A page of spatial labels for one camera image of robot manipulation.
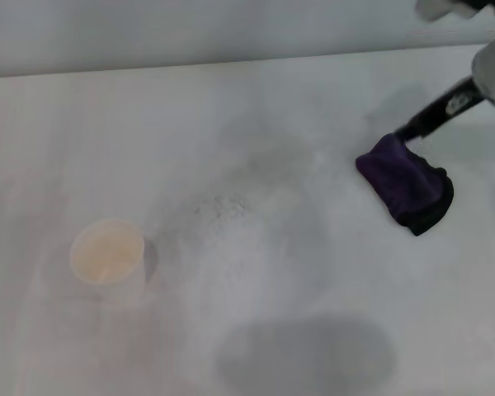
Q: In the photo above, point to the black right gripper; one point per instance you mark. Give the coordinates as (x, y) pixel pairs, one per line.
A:
(453, 103)

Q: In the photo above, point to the purple rag black edge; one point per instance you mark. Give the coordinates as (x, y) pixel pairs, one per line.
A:
(404, 183)

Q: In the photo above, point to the translucent plastic cup brown water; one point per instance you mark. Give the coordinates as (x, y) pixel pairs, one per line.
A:
(107, 251)

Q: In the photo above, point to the black white wrist camera box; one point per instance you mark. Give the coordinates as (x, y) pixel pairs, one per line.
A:
(458, 6)

